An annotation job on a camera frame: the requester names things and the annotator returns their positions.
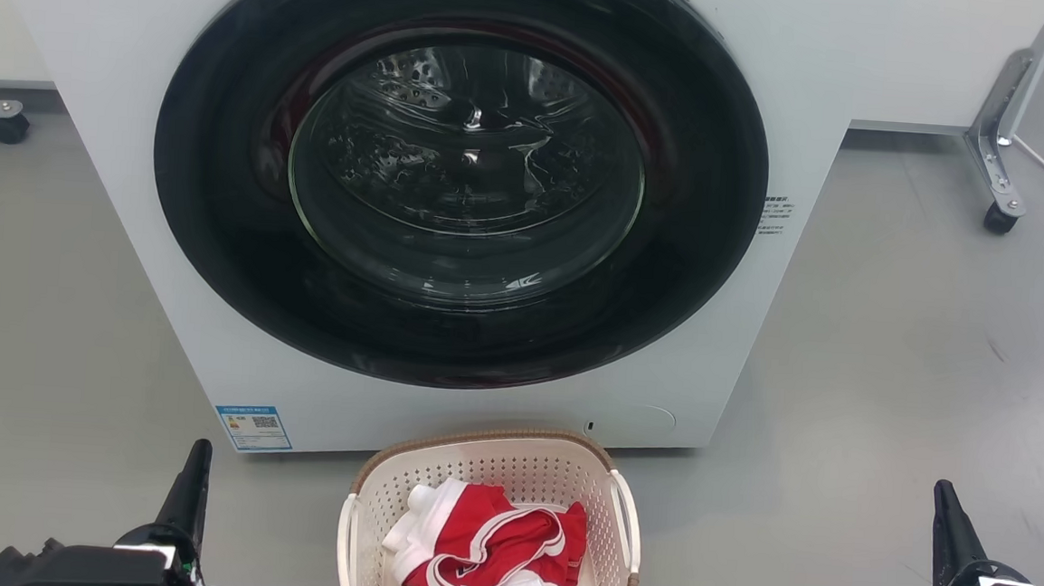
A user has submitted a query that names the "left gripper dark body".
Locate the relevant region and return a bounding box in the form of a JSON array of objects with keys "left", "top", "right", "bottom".
[{"left": 42, "top": 517, "right": 245, "bottom": 586}]

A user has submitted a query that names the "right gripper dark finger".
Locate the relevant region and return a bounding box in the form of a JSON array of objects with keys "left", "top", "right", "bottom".
[{"left": 928, "top": 479, "right": 992, "bottom": 586}]

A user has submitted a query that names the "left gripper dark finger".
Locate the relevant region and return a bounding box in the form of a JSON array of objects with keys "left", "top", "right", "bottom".
[{"left": 153, "top": 437, "right": 214, "bottom": 553}]

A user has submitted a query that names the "cream perforated plastic laundry basket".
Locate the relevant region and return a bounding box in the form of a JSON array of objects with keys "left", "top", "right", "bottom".
[{"left": 334, "top": 417, "right": 650, "bottom": 586}]

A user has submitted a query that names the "blue energy label sticker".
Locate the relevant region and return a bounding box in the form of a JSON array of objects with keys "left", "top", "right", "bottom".
[{"left": 213, "top": 402, "right": 296, "bottom": 456}]

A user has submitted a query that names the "black round washer door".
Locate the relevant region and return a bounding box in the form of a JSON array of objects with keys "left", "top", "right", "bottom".
[{"left": 140, "top": 0, "right": 780, "bottom": 407}]

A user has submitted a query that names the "white front-load washing machine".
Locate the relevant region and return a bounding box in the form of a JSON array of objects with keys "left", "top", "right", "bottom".
[{"left": 0, "top": 0, "right": 904, "bottom": 492}]

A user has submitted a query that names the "red and white garment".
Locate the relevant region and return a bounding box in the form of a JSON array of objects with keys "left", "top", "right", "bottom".
[{"left": 380, "top": 475, "right": 591, "bottom": 586}]

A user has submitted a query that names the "white round filter cover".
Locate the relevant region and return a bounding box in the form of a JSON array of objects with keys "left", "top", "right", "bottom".
[{"left": 582, "top": 400, "right": 678, "bottom": 449}]

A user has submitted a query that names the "small printed text sticker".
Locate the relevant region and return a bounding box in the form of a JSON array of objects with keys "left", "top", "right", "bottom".
[{"left": 758, "top": 194, "right": 796, "bottom": 238}]

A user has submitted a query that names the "white partition panel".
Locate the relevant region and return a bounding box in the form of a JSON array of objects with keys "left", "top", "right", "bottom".
[{"left": 0, "top": 0, "right": 1044, "bottom": 150}]

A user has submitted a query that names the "tall metal frame leg caster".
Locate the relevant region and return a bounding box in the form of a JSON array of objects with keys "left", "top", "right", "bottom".
[{"left": 958, "top": 0, "right": 1044, "bottom": 238}]

